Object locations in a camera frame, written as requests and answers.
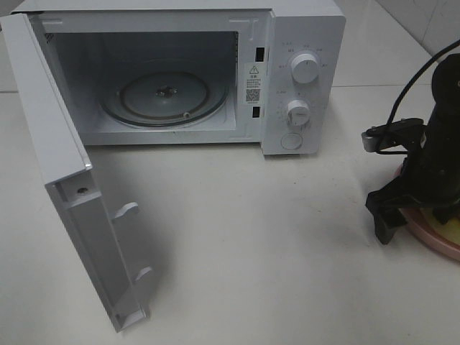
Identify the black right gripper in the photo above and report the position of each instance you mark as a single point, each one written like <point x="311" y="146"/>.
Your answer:
<point x="429" y="177"/>

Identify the pink round plate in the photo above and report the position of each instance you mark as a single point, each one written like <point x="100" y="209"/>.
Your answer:
<point x="421" y="230"/>

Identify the white bread sandwich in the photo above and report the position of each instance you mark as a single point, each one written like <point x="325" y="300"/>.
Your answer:
<point x="448" y="231"/>

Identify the round door release button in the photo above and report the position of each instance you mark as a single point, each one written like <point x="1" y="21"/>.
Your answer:
<point x="291" y="141"/>

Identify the white microwave door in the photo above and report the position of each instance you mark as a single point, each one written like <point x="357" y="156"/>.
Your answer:
<point x="68" y="178"/>

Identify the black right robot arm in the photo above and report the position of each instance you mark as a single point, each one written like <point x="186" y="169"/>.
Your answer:
<point x="445" y="90"/>

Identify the lower white timer knob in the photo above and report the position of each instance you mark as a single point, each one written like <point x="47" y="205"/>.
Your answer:
<point x="298" y="113"/>

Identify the upper white power knob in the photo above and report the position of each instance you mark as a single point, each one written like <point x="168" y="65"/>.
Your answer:
<point x="304" y="67"/>

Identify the white microwave oven body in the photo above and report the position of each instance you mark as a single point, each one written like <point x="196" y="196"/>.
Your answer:
<point x="91" y="53"/>

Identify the white warning label sticker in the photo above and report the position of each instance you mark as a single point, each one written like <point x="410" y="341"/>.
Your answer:
<point x="253" y="80"/>

